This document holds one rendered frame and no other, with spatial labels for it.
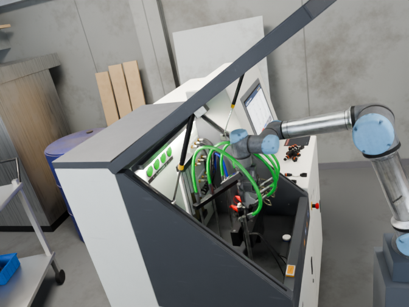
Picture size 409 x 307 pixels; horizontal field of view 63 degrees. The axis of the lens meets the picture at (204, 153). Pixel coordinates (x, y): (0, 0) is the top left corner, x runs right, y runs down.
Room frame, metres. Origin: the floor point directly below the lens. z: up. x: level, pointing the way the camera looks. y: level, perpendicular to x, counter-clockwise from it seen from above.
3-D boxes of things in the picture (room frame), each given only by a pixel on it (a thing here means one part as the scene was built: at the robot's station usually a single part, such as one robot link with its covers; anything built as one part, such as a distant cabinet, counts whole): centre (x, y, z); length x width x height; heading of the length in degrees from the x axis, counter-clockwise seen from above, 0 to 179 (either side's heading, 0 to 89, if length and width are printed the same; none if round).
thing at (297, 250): (1.17, -0.32, 0.87); 0.62 x 0.04 x 0.16; 155
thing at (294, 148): (1.87, -0.55, 1.01); 0.23 x 0.11 x 0.06; 155
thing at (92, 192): (1.78, 0.16, 0.75); 1.40 x 0.28 x 1.50; 155
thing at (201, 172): (1.60, 0.03, 1.20); 0.13 x 0.03 x 0.31; 155
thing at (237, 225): (1.38, -0.16, 0.91); 0.34 x 0.10 x 0.15; 155
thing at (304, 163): (1.84, -0.54, 0.96); 0.70 x 0.22 x 0.03; 155
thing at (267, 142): (1.20, -0.24, 1.40); 0.11 x 0.11 x 0.08; 57
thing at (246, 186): (1.24, -0.16, 1.24); 0.09 x 0.08 x 0.12; 65
